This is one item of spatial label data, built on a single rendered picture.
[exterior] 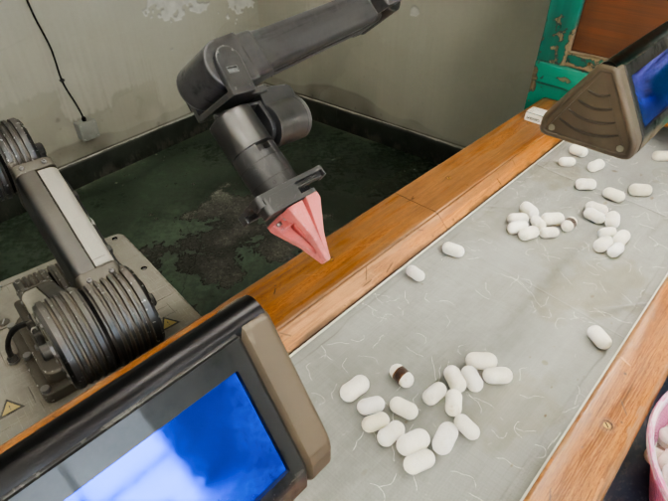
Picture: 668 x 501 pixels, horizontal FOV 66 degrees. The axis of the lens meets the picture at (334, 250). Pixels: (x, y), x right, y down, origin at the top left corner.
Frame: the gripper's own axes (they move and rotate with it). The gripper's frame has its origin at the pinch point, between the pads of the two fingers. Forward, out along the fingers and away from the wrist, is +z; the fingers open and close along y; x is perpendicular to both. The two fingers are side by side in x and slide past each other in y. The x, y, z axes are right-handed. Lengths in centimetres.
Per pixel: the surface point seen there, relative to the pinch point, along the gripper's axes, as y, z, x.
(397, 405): -3.8, 18.4, -1.5
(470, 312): 15.7, 17.6, 1.3
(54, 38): 44, -133, 140
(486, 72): 166, -28, 72
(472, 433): -1.0, 24.6, -6.4
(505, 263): 28.3, 16.3, 2.3
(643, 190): 62, 22, -4
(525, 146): 61, 4, 9
